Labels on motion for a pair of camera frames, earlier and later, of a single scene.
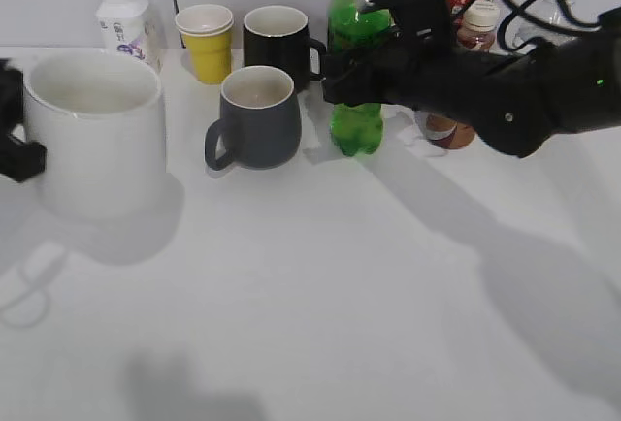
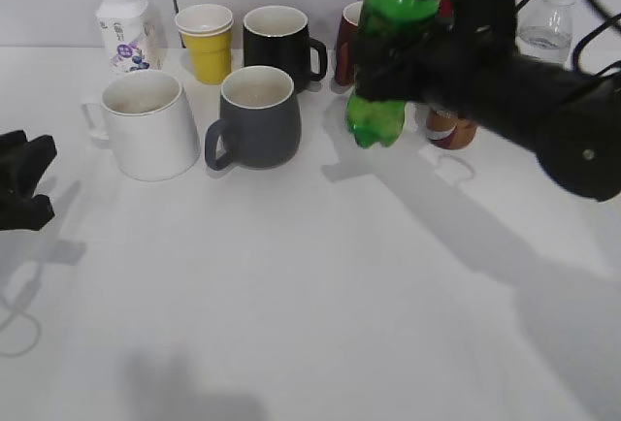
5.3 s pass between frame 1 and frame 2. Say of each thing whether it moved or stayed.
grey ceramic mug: stayed
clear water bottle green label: stayed
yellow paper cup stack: stayed
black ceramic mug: stayed
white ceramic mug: moved
